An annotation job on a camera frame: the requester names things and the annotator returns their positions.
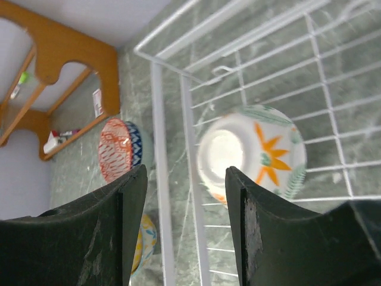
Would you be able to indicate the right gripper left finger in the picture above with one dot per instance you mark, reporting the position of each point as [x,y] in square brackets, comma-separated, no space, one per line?
[88,241]

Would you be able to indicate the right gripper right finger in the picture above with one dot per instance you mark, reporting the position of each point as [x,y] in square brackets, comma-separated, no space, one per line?
[279,243]

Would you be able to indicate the wooden shelf rack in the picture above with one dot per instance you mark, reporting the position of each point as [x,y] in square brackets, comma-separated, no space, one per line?
[54,46]

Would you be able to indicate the blue yellow patterned bowl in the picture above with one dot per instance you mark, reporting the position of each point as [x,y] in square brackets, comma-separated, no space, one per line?
[145,246]

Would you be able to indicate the red patterned bowl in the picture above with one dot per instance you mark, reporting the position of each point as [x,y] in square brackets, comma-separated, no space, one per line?
[123,146]

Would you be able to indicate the pink white pen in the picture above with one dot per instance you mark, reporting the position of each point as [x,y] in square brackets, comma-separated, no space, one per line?
[69,133]

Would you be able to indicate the small red white box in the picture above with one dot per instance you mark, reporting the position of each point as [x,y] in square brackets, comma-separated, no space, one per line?
[97,102]

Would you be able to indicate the green white pen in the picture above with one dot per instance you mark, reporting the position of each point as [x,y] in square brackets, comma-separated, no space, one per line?
[23,79]

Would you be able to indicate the white wire dish rack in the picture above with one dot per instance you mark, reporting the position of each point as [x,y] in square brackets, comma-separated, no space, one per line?
[318,62]

